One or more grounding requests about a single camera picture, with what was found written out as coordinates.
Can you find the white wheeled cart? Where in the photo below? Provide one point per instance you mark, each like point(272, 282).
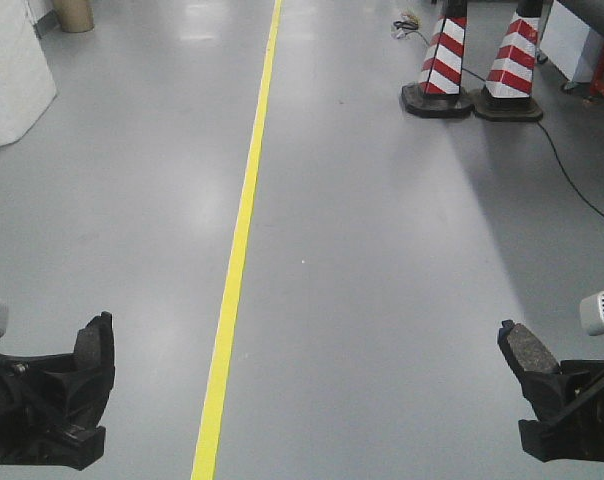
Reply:
point(571, 45)

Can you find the yellow floor tape line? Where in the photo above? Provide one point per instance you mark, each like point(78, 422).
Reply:
point(210, 428)

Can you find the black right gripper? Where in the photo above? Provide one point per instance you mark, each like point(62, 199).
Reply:
point(550, 396)

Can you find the brake pad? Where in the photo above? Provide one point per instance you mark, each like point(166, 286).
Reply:
point(524, 352)
point(94, 346)

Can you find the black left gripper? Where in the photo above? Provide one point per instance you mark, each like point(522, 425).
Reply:
point(36, 392)

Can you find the brown cardboard tube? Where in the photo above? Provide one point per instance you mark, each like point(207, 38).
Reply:
point(74, 16)

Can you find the right striped traffic cone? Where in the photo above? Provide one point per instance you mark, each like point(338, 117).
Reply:
point(507, 91)

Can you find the striped traffic cone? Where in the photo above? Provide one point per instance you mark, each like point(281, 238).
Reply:
point(507, 91)
point(438, 93)

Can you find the left striped traffic cone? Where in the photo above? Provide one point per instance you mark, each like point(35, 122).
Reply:
point(438, 93)

